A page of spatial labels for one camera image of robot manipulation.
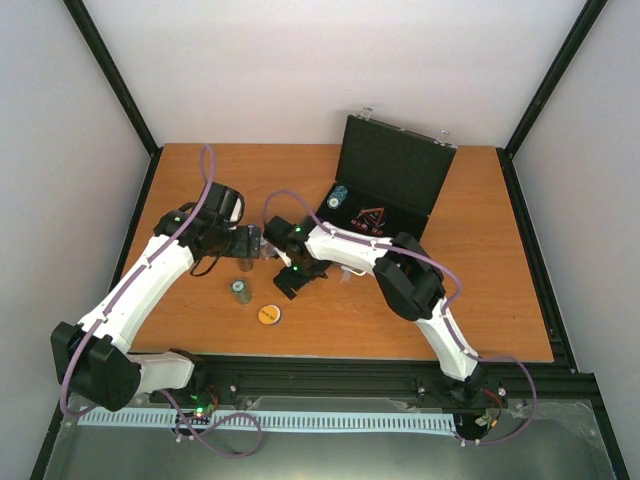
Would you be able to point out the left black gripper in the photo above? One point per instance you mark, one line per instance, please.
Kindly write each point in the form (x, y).
(242, 249)

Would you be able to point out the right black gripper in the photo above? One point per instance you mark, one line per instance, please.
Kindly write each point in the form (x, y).
(297, 283)

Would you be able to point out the blue chip stack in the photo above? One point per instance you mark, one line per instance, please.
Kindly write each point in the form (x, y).
(337, 196)

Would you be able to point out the triangular all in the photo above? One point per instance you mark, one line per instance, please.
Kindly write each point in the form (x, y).
(374, 217)

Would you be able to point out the black poker set case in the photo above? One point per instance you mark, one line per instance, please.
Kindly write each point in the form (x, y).
(386, 166)

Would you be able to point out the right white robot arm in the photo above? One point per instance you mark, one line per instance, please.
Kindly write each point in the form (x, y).
(410, 282)

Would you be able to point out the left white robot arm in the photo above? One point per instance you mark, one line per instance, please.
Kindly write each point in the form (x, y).
(92, 357)

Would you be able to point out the purple chip stack right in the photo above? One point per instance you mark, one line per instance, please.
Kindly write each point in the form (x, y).
(267, 251)

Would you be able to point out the orange big blind button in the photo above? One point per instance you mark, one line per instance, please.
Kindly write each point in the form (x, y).
(269, 314)

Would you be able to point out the green chip stack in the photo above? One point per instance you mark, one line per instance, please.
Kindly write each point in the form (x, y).
(241, 291)

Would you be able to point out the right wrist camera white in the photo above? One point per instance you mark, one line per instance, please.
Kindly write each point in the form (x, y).
(283, 256)

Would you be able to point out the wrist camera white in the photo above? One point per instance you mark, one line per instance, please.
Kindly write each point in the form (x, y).
(283, 256)
(238, 210)

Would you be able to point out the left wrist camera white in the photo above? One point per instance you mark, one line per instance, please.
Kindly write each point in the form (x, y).
(238, 210)

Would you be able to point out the light blue slotted cable duct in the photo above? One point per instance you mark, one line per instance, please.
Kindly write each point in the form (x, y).
(280, 421)

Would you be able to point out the black aluminium frame rail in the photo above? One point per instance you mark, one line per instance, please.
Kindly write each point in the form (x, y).
(234, 379)

